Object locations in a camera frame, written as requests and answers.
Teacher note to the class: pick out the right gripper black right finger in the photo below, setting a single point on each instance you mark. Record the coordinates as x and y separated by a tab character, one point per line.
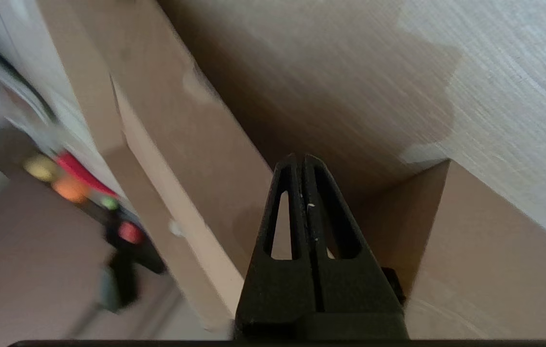
355	299

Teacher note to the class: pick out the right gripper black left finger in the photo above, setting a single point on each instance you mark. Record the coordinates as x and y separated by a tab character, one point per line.
273	299

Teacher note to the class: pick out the brown cardboard shoe box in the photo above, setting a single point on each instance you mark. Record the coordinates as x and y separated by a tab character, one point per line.
176	125

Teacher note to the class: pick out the small red toy vegetable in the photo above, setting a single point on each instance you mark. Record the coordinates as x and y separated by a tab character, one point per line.
130	232

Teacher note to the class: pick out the purple toy eggplant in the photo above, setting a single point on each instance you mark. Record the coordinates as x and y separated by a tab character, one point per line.
110	202

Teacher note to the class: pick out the red toy chili pepper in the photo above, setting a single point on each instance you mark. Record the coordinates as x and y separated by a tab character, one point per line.
82	174

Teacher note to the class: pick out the orange toy fruit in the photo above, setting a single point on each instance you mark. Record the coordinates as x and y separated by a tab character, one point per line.
70	189

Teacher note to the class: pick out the yellow toy fruit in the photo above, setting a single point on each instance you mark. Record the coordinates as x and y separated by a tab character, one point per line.
41	167

